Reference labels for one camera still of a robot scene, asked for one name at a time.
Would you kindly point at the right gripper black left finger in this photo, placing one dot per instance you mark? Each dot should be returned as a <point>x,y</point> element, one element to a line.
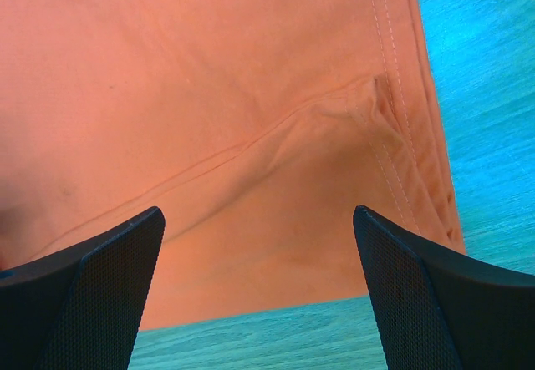
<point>80,308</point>

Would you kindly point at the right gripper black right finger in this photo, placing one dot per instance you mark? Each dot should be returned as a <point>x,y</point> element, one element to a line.
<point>438,309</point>

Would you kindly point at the orange t shirt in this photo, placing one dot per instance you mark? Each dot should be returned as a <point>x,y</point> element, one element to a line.
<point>257,126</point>

